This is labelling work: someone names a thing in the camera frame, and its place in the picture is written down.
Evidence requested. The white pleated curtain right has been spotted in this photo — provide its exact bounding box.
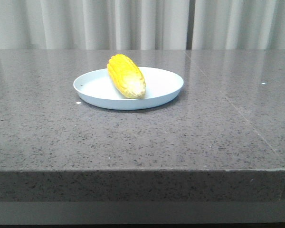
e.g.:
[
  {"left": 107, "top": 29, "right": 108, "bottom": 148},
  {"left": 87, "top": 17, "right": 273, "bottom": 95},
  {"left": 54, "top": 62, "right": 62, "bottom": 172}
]
[{"left": 191, "top": 0, "right": 285, "bottom": 50}]

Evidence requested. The white pleated curtain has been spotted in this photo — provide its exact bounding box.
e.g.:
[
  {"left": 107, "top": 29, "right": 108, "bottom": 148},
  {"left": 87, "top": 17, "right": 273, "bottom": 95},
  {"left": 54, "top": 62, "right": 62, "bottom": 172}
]
[
  {"left": 191, "top": 0, "right": 285, "bottom": 50},
  {"left": 0, "top": 0, "right": 193, "bottom": 50}
]

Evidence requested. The yellow corn cob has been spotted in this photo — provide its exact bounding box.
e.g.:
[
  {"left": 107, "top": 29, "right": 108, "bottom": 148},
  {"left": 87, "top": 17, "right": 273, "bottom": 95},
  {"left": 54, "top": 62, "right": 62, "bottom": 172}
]
[{"left": 107, "top": 54, "right": 146, "bottom": 99}]

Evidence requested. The white pleated curtain left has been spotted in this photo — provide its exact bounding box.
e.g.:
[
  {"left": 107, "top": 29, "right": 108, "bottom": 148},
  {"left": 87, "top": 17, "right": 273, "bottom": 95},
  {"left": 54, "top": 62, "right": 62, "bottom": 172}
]
[{"left": 0, "top": 0, "right": 193, "bottom": 50}]

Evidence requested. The light blue round plate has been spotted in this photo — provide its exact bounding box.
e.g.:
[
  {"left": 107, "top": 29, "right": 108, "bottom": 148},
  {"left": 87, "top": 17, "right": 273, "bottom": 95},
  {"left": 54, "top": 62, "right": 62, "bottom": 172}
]
[{"left": 73, "top": 67, "right": 184, "bottom": 110}]

